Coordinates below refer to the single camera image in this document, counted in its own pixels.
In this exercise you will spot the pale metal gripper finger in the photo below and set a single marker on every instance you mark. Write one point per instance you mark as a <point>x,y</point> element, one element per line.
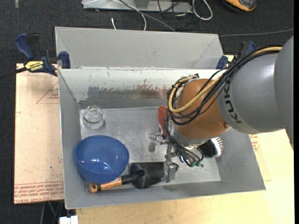
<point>171,171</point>
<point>153,146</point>

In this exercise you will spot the red plastic object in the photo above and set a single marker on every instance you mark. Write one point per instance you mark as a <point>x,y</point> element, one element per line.
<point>161,118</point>

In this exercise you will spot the blue plastic bowl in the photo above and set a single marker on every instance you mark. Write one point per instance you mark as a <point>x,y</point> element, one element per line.
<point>100,157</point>

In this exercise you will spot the clear glass cup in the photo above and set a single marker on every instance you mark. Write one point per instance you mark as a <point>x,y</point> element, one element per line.
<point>93,116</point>

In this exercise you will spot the grey metal bin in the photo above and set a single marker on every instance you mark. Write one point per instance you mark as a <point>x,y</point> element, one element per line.
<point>130,55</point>

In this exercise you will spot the brown cardboard board, red print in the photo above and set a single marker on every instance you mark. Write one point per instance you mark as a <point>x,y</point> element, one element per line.
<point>37,129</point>

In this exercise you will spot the black cylinder on white bracket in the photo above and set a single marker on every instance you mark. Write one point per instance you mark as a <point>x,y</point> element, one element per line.
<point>210,149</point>

